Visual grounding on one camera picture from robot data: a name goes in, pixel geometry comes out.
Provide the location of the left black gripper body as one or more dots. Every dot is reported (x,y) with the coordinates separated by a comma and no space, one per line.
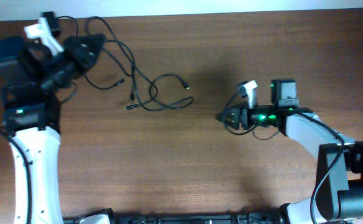
(74,62)

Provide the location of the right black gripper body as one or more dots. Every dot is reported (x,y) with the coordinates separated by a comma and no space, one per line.
(245,116)

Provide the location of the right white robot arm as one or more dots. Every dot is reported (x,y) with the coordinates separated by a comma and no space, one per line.
(337,196)

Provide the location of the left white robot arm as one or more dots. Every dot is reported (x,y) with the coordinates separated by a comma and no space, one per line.
(31,120)

